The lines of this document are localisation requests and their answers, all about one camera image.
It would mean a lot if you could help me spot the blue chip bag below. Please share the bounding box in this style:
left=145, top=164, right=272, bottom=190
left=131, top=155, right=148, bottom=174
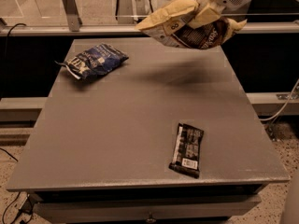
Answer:
left=57, top=43, right=129, bottom=79

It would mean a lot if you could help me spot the grey table drawer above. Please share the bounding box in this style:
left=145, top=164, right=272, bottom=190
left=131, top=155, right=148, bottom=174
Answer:
left=34, top=194, right=261, bottom=223

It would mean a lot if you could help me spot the black cable on floor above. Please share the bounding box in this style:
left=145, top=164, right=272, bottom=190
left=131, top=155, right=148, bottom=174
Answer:
left=0, top=22, right=34, bottom=224

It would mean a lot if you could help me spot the black rxbar chocolate bar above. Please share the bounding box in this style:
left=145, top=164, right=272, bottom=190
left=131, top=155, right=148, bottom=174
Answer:
left=168, top=123, right=204, bottom=178

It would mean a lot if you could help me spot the left metal railing bracket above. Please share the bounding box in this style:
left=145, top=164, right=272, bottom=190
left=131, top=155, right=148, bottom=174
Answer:
left=62, top=0, right=82, bottom=32

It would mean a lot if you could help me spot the metal railing bar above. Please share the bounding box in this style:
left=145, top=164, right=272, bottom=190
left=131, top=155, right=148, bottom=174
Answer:
left=0, top=21, right=299, bottom=37

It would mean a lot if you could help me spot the brown chip bag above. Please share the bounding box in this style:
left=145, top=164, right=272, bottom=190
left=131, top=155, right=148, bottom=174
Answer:
left=135, top=0, right=247, bottom=49

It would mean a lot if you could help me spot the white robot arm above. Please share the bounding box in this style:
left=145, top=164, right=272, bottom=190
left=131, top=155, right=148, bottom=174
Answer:
left=188, top=0, right=251, bottom=28

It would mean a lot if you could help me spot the white cable at right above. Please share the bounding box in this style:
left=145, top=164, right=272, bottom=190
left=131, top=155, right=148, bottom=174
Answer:
left=259, top=77, right=299, bottom=123

